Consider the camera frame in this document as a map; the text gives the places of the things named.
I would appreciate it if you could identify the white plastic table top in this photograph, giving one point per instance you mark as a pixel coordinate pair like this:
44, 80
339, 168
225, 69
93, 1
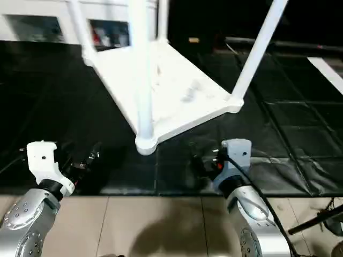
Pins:
174, 80

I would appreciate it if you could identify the white plastic table leg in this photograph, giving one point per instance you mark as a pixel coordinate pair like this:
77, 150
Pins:
142, 67
80, 29
257, 48
163, 18

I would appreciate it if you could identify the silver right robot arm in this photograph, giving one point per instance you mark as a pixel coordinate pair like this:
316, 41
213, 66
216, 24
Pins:
249, 208

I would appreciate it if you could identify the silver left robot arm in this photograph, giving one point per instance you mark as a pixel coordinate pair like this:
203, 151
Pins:
26, 219

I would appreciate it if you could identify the black work mat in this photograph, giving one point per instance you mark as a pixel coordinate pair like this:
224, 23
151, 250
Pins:
53, 107

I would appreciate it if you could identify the dark left robot foot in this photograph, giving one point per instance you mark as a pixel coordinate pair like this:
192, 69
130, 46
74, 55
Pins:
110, 255

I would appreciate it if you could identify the black metal stand bar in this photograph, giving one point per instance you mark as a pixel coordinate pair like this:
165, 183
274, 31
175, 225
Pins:
313, 222

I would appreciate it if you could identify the small yellow label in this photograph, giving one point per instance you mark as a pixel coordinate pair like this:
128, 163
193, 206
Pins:
193, 40

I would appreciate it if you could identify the red white package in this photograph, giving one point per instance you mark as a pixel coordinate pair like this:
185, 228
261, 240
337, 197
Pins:
94, 34

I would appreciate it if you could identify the dark blue black cabinet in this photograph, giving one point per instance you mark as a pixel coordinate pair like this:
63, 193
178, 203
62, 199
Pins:
193, 21

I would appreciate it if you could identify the grey black device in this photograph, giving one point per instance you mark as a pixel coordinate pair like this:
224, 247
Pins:
335, 225

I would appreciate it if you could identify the white board strip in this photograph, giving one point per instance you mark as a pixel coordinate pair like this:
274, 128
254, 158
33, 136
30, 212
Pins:
327, 72

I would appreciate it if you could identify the brown woven basket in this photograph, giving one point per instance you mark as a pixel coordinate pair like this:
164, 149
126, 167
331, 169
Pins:
338, 250

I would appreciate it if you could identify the white glass-door cabinet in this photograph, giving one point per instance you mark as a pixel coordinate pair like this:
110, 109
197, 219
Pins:
32, 8

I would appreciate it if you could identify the black television screen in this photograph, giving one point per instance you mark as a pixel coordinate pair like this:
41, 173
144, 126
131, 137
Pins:
308, 21

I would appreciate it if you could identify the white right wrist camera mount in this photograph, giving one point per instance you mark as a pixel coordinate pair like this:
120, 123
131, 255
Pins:
238, 152

